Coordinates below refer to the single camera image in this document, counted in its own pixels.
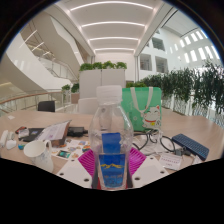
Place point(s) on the white paper sheet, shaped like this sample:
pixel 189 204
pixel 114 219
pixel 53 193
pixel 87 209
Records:
pixel 11 117

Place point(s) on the colourful sticker sheet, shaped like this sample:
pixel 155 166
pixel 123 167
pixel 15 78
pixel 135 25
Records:
pixel 71 150

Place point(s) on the ceiling light strips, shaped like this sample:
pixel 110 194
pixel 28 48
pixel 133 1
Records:
pixel 113 23

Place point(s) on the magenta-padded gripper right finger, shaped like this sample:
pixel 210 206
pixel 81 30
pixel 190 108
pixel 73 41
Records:
pixel 148 170

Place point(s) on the row of green plants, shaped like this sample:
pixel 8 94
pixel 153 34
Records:
pixel 190 86

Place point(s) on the dark red wallet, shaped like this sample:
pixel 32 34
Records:
pixel 20 129

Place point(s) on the small teal box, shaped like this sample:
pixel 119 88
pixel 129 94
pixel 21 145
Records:
pixel 21 146

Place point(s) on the green tote bag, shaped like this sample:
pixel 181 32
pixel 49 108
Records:
pixel 141 110

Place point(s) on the open white booklet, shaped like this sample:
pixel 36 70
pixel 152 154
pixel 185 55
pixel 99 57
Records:
pixel 55 131

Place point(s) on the white mug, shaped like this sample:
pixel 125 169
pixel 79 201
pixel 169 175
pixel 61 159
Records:
pixel 36 151

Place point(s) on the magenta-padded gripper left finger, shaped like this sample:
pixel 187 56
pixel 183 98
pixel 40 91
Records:
pixel 75 171

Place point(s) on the white computer mouse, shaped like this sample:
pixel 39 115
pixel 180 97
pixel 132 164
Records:
pixel 11 144

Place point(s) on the white plant-topped cabinet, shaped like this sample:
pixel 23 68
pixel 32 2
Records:
pixel 101 80

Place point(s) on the clear blue-labelled water bottle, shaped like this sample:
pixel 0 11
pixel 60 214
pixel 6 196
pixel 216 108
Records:
pixel 111 133

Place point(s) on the black chair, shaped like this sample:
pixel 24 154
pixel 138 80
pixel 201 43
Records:
pixel 46 106

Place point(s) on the white power strip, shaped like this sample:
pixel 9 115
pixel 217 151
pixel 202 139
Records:
pixel 3 137

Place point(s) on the planter with green plants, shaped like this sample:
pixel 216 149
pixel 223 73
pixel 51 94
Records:
pixel 70 91

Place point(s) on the small black pouch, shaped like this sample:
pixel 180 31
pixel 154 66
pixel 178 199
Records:
pixel 75 131

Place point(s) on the black notebook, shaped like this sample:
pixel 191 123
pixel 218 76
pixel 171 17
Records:
pixel 32 134

